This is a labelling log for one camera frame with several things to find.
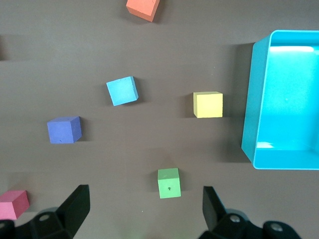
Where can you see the light blue foam cube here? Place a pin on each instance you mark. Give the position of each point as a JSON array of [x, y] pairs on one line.
[[120, 90]]

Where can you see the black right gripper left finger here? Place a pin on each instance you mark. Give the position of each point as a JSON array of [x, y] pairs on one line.
[[62, 221]]

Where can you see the brown table cover sheet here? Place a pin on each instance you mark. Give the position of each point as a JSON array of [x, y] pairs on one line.
[[74, 49]]

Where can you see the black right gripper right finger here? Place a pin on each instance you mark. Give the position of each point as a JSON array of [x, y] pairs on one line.
[[224, 226]]

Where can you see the deep pink foam cube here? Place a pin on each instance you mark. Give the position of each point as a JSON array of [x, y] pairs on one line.
[[11, 205]]

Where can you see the yellow foam cube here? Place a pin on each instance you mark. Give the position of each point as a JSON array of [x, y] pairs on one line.
[[208, 105]]

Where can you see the green foam cube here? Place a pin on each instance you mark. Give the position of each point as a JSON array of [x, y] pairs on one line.
[[169, 185]]

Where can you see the purple foam cube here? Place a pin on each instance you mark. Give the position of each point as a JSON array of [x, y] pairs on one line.
[[62, 132]]

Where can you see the cyan plastic bin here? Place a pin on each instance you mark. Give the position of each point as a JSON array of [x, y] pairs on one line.
[[286, 99]]

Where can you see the orange foam cube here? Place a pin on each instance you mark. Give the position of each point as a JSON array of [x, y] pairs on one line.
[[143, 8]]

